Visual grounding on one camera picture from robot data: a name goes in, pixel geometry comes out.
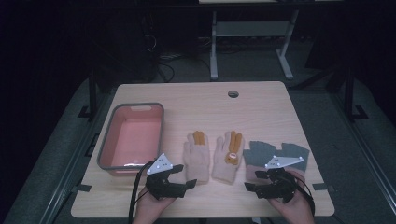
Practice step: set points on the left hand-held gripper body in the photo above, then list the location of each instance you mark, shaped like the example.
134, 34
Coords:
159, 164

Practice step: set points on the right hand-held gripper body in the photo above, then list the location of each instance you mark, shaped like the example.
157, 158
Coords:
281, 161

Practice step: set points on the grey and pink fingerless glove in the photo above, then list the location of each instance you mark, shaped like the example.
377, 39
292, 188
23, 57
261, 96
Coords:
257, 154
295, 151

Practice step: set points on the beige glove with orange fingers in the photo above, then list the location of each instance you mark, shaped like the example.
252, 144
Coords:
196, 158

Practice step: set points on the pink plastic bin grey rim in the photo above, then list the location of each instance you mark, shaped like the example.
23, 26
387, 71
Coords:
134, 140

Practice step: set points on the beige glove with bear face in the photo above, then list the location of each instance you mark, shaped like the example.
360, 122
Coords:
222, 168

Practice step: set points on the person's left hand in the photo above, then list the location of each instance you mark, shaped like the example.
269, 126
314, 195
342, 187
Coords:
149, 210

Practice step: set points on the person's right hand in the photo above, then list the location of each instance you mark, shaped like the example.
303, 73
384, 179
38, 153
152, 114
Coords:
297, 211

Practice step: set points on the grey tape strip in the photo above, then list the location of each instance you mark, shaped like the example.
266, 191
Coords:
81, 188
323, 187

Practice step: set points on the black metal stand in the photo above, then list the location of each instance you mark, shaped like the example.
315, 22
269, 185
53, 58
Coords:
350, 93
92, 93

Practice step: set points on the white metal desk frame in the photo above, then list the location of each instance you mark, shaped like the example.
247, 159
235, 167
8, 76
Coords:
250, 28

